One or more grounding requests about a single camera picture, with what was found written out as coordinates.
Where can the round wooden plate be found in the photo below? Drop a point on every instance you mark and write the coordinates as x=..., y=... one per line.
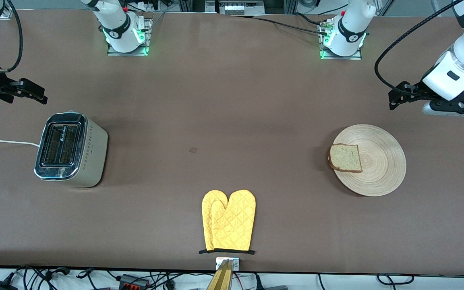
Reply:
x=381, y=161

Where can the yellow wooden pole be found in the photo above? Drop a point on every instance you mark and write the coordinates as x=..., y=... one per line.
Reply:
x=222, y=278

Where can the black and red connector box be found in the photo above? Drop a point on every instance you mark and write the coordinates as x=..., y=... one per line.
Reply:
x=134, y=280

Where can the yellow quilted oven mitt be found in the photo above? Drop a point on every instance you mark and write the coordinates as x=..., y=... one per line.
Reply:
x=207, y=217
x=234, y=221

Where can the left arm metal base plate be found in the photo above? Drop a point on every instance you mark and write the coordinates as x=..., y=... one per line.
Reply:
x=340, y=57

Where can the aluminium corner bracket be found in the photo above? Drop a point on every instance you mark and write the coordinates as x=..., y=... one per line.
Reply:
x=6, y=14

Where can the silver two-slot toaster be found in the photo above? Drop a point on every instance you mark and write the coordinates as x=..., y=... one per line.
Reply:
x=87, y=153

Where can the white power strip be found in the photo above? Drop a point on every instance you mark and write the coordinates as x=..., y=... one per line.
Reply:
x=240, y=7

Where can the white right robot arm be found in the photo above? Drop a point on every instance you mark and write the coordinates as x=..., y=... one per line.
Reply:
x=115, y=20

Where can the small metal mounting bracket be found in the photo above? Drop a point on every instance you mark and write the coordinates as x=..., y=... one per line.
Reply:
x=236, y=262

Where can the brown bread slice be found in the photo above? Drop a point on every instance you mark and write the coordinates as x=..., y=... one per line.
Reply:
x=345, y=158

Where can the black power adapter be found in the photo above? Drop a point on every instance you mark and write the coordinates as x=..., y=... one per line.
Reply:
x=0, y=285

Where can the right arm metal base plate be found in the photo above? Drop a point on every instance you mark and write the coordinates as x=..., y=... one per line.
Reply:
x=127, y=53

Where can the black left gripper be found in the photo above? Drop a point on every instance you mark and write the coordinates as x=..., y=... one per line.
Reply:
x=417, y=89

